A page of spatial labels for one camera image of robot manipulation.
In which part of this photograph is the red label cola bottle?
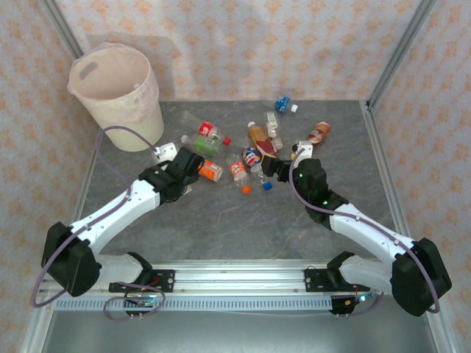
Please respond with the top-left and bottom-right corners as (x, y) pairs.
(180, 111), (232, 146)

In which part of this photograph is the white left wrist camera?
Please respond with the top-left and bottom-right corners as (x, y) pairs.
(153, 142), (180, 162)

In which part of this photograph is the aluminium table side rail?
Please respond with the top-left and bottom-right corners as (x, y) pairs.
(362, 99), (420, 265)
(57, 130), (104, 266)

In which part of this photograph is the aluminium frame post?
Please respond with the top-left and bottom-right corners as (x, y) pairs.
(366, 0), (439, 111)
(38, 0), (86, 62)

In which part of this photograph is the blue label white cap bottle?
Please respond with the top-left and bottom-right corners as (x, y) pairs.
(275, 95), (300, 114)

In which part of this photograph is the slotted grey cable duct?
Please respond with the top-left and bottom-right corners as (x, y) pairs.
(54, 296), (334, 312)

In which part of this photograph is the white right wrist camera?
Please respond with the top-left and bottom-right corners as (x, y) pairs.
(291, 141), (314, 162)

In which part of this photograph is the grey metal shelf panel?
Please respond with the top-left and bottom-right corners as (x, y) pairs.
(40, 310), (439, 353)

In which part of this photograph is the white bin with pink liner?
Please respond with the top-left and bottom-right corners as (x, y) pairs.
(67, 43), (166, 153)

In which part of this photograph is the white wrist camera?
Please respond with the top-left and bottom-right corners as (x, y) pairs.
(153, 142), (180, 162)
(291, 141), (314, 162)

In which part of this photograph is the small circuit board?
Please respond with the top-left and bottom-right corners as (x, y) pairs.
(124, 293), (155, 308)
(344, 292), (380, 308)

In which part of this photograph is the brown coffee drink bottle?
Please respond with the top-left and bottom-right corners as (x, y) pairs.
(307, 121), (331, 145)

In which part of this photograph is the blue cap pepsi bottle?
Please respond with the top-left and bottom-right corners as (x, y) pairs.
(241, 146), (274, 192)

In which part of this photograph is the orange cap plastic bottle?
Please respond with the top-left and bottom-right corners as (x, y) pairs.
(227, 154), (254, 195)

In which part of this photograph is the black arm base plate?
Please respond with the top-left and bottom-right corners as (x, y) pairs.
(108, 269), (176, 294)
(304, 267), (372, 294)

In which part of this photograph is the aluminium mounting rail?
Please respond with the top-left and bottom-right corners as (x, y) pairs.
(38, 260), (442, 296)

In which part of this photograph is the orange label brown cap bottle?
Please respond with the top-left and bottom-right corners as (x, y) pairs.
(198, 159), (224, 182)

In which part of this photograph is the aluminium frame leg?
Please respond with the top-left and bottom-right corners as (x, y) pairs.
(20, 293), (56, 353)
(421, 293), (454, 353)

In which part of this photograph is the green label plastic bottle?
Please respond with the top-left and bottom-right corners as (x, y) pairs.
(180, 134), (224, 154)

